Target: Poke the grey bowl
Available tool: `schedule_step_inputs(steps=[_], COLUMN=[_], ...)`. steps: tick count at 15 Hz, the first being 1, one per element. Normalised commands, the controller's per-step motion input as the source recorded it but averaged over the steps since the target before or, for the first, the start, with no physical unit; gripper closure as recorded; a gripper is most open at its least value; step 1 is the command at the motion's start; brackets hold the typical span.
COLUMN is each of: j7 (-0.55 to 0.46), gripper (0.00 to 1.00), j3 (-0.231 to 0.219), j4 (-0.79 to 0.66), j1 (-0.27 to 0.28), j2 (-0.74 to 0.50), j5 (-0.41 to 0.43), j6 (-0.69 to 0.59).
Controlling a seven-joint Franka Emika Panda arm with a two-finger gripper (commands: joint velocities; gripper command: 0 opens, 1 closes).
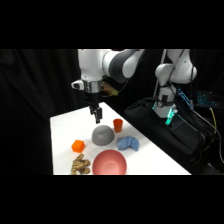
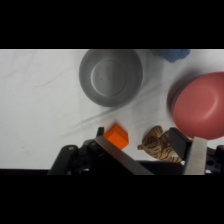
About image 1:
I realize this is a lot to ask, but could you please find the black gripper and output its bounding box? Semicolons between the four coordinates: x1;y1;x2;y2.
84;90;103;125

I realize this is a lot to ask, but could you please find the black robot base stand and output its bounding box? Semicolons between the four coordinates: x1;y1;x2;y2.
123;97;224;176

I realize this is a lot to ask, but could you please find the grey upturned bowl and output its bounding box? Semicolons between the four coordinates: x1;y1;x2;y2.
91;124;116;146

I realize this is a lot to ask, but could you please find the red plastic bowl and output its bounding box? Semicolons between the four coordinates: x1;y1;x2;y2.
92;149;128;176

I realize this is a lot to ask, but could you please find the orange plastic cup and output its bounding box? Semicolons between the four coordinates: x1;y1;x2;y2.
112;118;124;133

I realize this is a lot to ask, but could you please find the orange cube block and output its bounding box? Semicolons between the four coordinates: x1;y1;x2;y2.
71;139;86;153

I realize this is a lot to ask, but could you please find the crumpled blue cloth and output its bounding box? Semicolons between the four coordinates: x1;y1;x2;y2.
116;135;141;152

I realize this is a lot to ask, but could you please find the brown spotted plush toy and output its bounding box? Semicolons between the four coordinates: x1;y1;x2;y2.
69;153;92;176

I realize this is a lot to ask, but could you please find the black curtain backdrop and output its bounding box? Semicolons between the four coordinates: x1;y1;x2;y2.
0;49;224;176

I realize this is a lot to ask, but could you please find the blue lit electronics board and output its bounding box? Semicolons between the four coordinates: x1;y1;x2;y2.
176;87;219;108

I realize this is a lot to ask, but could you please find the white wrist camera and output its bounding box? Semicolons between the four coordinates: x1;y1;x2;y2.
70;79;86;91

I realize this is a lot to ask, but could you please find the yellow cable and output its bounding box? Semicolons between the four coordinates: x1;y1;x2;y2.
193;107;224;153

